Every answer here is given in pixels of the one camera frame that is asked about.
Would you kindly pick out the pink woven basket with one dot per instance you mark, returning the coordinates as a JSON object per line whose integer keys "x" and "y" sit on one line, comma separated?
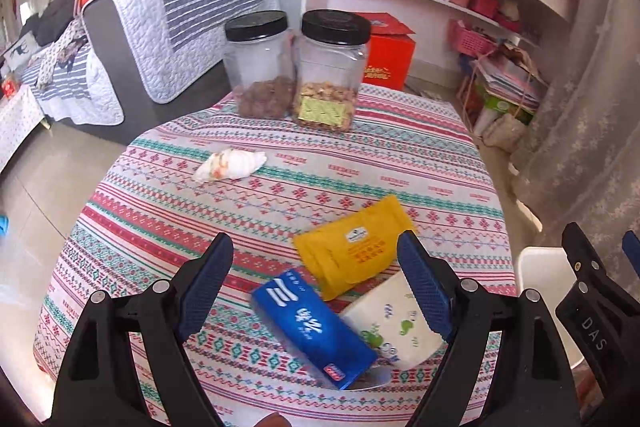
{"x": 472, "y": 39}

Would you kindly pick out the lace curtain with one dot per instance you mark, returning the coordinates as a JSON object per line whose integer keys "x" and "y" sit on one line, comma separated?
{"x": 590, "y": 107}

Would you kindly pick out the grey sofa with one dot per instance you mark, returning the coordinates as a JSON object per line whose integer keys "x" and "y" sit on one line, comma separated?
{"x": 200, "y": 72}

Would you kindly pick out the striped bed cover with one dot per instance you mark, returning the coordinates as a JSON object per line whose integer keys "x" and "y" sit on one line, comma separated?
{"x": 80, "y": 92}

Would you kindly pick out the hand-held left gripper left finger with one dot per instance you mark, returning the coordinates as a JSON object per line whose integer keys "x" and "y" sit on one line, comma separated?
{"x": 205, "y": 287}

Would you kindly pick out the clear jar with green label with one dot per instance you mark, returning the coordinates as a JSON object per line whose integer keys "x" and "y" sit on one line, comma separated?
{"x": 330, "y": 72}

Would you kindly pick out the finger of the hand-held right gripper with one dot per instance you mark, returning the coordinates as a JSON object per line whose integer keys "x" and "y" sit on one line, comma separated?
{"x": 632, "y": 247}
{"x": 595, "y": 322}

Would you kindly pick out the side table with white cloth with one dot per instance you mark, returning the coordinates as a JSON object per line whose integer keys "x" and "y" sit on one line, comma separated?
{"x": 17, "y": 127}

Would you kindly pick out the white tissue pack green print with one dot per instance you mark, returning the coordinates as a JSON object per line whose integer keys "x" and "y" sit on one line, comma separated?
{"x": 395, "y": 322}

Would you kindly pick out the patterned red green tablecloth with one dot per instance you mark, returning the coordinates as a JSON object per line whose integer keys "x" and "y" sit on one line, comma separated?
{"x": 300, "y": 177}

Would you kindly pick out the person's left hand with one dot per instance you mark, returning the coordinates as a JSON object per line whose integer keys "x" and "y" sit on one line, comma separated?
{"x": 270, "y": 421}

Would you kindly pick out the clear jar with brown nuts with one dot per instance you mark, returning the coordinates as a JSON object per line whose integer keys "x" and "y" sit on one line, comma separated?
{"x": 260, "y": 57}

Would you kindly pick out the quilted striped sofa cover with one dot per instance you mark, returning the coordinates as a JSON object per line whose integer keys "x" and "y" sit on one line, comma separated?
{"x": 150, "y": 32}

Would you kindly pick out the crumpled tissue with orange print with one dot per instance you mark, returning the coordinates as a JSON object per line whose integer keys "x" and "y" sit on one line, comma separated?
{"x": 230, "y": 166}

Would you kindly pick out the white trash bin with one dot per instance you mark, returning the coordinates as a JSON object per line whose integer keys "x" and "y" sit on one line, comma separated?
{"x": 542, "y": 277}

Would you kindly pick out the white bag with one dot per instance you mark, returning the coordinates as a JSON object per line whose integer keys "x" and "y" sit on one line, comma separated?
{"x": 505, "y": 132}

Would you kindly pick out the red cardboard box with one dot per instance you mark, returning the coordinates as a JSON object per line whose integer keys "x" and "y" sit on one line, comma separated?
{"x": 390, "y": 57}

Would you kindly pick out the yellow packet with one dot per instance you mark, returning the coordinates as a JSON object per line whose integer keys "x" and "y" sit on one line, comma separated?
{"x": 357, "y": 247}

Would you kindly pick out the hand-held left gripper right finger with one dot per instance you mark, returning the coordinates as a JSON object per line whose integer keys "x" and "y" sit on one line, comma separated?
{"x": 425, "y": 287}

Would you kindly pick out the blue box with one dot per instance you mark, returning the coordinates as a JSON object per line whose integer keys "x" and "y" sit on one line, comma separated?
{"x": 310, "y": 327}

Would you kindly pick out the blue object on floor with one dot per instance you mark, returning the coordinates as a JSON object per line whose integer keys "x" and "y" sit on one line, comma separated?
{"x": 3, "y": 226}

